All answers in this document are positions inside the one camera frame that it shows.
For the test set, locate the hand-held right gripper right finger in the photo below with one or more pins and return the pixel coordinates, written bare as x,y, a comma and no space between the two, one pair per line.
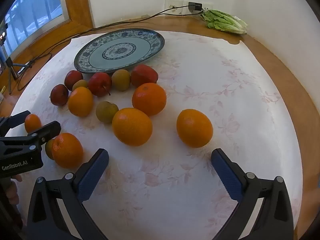
226,173

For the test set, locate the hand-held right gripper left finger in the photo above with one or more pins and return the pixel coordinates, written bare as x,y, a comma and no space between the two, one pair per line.
93,173

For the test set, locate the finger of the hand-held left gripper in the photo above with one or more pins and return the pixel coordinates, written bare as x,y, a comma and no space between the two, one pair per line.
15,120
47,131

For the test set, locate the small orange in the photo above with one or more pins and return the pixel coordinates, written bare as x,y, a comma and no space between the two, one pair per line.
32,123

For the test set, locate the red apple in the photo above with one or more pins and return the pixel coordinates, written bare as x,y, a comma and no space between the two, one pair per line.
99,84
73,79
144,75
59,94

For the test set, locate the blue patterned porcelain plate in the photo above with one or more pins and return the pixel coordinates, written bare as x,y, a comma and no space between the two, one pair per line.
120,50

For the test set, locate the person's left hand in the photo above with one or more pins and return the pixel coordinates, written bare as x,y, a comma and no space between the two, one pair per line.
12,192

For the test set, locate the black tripod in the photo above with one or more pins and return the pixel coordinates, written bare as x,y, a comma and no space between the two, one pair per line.
10,75

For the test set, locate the white power strip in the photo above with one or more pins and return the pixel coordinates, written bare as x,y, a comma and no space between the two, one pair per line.
23,68

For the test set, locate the white floral tablecloth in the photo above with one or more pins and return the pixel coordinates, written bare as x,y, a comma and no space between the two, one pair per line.
200,85

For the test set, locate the glass window pane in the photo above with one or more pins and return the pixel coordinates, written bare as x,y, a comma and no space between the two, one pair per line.
37,7

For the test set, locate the bagged romaine lettuce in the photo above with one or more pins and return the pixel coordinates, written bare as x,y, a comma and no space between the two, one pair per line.
225,22

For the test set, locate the black charger plug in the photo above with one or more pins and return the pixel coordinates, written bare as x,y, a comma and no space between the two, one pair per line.
195,6

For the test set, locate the wooden window frame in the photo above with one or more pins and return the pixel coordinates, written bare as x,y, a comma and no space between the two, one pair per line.
75,5

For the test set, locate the white wall socket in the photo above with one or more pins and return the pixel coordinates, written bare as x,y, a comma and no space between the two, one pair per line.
208,6
173,5

